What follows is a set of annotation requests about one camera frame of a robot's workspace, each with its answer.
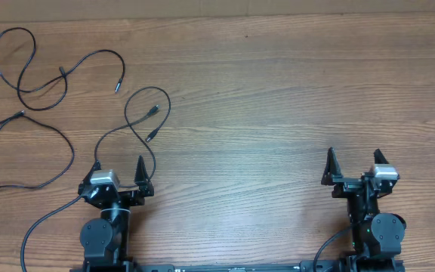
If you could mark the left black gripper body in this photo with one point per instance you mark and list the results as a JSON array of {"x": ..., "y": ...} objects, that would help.
[{"x": 128, "y": 199}]

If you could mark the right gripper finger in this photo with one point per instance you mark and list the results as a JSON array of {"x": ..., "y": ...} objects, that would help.
[
  {"x": 332, "y": 171},
  {"x": 379, "y": 157}
]

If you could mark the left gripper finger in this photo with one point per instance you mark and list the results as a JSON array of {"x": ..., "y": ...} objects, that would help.
[
  {"x": 142, "y": 179},
  {"x": 95, "y": 167}
]

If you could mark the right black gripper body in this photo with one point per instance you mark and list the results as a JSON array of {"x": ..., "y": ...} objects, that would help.
[{"x": 346, "y": 187}]

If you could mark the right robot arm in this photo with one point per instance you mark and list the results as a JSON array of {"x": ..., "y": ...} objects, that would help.
[{"x": 376, "y": 236}]

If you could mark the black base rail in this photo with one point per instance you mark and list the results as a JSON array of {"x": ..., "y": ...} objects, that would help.
[{"x": 303, "y": 266}]

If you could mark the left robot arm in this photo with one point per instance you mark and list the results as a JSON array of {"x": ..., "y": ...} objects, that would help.
[{"x": 105, "y": 239}]

